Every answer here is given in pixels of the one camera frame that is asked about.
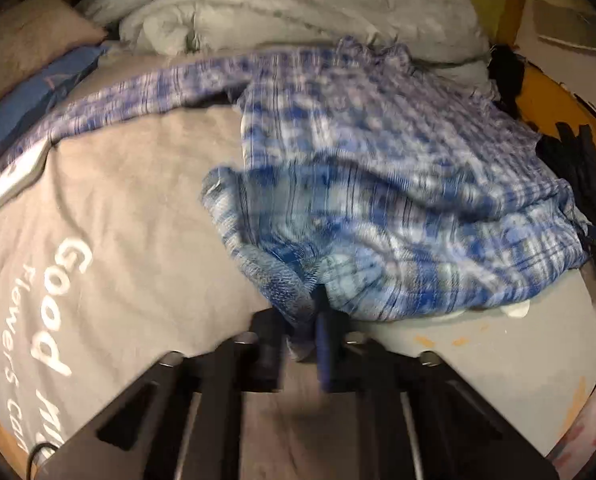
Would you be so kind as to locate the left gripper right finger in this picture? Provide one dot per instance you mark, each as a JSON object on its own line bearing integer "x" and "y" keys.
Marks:
{"x": 417, "y": 418}

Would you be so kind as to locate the beige pillow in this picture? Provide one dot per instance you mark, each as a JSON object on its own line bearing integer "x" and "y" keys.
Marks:
{"x": 37, "y": 32}

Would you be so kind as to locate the black jacket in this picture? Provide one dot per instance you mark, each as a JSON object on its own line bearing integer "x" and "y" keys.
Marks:
{"x": 572, "y": 157}

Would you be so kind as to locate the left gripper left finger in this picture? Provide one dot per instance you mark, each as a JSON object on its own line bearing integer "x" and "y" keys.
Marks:
{"x": 181, "y": 418}

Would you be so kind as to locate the orange yellow cushion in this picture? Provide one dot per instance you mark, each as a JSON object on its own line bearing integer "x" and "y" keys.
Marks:
{"x": 543, "y": 102}

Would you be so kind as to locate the grey rumpled duvet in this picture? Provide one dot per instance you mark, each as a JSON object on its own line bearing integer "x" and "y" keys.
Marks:
{"x": 444, "y": 36}

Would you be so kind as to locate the grey printed bed sheet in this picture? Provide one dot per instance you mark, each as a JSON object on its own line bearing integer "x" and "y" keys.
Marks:
{"x": 109, "y": 260}

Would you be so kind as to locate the dark clothing by duvet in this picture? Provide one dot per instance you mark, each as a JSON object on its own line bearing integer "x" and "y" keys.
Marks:
{"x": 506, "y": 69}

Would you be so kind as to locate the wooden bed frame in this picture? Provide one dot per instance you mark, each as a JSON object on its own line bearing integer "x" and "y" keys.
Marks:
{"x": 509, "y": 23}

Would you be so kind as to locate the blue pillow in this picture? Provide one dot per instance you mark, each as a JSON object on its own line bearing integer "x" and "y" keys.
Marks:
{"x": 36, "y": 96}

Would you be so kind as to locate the blue white plaid shirt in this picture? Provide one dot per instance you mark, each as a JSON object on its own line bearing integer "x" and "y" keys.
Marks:
{"x": 359, "y": 172}

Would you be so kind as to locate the white lamp base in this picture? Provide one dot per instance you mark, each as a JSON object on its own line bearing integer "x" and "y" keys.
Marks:
{"x": 24, "y": 170}

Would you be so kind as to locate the hanging patchwork curtain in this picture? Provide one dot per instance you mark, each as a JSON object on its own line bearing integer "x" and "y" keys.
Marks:
{"x": 568, "y": 27}

